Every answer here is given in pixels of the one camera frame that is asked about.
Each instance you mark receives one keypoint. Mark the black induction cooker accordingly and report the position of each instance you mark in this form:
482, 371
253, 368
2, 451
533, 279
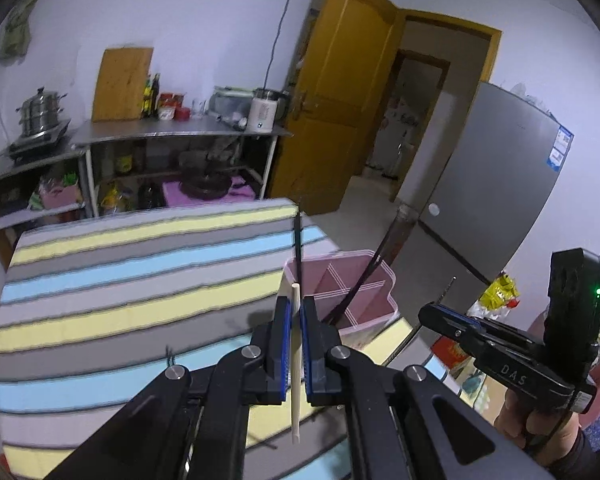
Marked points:
35, 147

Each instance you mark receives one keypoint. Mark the red box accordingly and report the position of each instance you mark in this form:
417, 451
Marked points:
450, 355

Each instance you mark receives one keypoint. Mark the dark oil bottle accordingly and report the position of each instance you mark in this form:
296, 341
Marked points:
155, 97

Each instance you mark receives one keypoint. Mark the dark wok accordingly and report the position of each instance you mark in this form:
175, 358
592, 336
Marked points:
205, 185

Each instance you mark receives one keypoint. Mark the cream chopstick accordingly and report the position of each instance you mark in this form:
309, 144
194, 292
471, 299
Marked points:
295, 420

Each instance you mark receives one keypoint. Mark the wooden cutting board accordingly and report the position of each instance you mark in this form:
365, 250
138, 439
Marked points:
122, 85

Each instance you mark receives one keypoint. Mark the clear plastic storage box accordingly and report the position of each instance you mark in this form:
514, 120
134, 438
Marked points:
230, 105

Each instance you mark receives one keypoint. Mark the small red lidded jar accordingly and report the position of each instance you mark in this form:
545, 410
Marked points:
179, 100

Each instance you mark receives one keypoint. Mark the red round container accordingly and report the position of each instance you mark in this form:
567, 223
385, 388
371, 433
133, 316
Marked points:
182, 113

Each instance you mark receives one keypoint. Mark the white electric kettle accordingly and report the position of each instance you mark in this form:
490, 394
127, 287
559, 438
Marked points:
260, 117

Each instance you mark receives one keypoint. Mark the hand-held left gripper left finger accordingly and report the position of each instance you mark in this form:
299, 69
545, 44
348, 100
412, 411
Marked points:
281, 350

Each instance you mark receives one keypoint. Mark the striped tablecloth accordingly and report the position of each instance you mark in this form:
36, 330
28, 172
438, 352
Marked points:
130, 285

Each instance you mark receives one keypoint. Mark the person's right hand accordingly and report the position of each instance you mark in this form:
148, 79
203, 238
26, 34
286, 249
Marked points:
520, 425

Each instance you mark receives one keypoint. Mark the yellow snack bag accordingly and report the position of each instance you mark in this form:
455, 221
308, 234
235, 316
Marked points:
500, 292

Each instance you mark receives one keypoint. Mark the person's right forearm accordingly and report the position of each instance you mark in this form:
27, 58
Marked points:
592, 460

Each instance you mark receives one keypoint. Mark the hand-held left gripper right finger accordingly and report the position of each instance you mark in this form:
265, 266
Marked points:
306, 350

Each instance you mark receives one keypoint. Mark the green hanging cloth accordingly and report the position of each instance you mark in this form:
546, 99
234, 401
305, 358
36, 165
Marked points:
17, 30

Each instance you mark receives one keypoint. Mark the clear drinking glass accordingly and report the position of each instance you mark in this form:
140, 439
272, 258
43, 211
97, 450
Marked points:
198, 108

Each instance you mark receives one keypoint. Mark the pink plastic utensil basket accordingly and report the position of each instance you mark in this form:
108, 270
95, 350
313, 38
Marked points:
375, 320

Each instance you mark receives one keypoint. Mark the yellow labelled bottle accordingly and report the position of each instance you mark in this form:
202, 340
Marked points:
123, 160

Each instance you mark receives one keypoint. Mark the grey refrigerator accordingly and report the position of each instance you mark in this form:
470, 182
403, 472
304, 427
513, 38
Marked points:
490, 185

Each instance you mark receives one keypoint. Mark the steel kitchen counter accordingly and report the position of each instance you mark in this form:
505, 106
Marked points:
180, 127

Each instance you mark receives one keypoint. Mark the black chopstick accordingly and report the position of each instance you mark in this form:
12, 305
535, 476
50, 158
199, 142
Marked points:
360, 280
299, 250

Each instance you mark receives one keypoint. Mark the low steel stand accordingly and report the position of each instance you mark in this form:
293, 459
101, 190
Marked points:
30, 170

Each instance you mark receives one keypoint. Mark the steel steamer pot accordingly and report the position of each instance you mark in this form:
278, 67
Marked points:
40, 112

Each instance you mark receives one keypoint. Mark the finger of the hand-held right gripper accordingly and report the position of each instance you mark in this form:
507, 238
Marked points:
460, 316
445, 324

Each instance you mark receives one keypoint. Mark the yellow oil bottle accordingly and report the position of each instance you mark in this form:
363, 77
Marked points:
147, 100

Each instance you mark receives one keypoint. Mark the small pink basket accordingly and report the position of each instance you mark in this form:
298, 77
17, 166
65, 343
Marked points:
60, 197

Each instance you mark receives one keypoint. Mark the yellow wooden door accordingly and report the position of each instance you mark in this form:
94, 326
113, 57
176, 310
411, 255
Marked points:
330, 110

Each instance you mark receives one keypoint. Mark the yellow door frame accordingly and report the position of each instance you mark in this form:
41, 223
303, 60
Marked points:
455, 25

